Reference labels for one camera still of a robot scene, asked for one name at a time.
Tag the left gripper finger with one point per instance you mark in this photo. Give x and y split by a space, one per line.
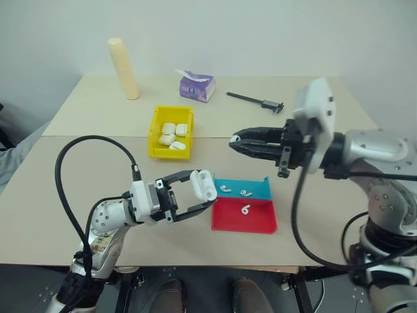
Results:
192 211
179 176

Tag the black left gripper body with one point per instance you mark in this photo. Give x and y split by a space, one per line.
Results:
164 202

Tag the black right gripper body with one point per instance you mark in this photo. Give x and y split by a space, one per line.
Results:
294 146

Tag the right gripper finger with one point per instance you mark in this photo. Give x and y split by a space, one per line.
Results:
260 150
260 133

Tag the white earbud case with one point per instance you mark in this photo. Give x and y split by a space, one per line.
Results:
203 186
177 145
181 129
166 139
168 128

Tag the white earbud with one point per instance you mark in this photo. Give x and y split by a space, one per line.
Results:
224 188
245 210
234 138
246 193

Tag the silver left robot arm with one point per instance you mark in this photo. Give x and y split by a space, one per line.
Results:
105 216

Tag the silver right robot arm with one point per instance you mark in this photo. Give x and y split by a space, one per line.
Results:
374 143

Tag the yellow plastic bin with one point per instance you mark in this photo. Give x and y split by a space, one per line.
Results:
169 155

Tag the closed white earbud case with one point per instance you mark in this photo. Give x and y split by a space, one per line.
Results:
168 128
181 129
177 145
166 139

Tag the black caliper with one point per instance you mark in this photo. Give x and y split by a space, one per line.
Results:
268 104

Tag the red plastic tray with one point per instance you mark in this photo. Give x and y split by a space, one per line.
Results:
228 218

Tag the blue plastic tray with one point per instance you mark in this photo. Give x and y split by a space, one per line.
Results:
254 187

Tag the purple tissue pack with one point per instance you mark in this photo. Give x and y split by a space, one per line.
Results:
195 88

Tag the dark brown rounded shape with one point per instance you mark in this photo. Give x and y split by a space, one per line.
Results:
252 296
167 296

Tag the black table leg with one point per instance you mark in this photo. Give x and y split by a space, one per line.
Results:
301 290
125 293

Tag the beige cylinder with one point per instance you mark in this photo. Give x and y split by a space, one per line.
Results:
123 68

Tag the person in grey clothes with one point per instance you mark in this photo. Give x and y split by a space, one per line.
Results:
16 159

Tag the black rounded object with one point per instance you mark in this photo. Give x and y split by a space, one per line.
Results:
5 130

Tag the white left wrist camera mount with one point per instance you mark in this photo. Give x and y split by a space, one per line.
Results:
140 202

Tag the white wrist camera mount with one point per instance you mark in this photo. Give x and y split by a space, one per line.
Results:
140 202
317 107

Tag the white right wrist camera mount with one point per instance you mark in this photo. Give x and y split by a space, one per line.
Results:
317 107

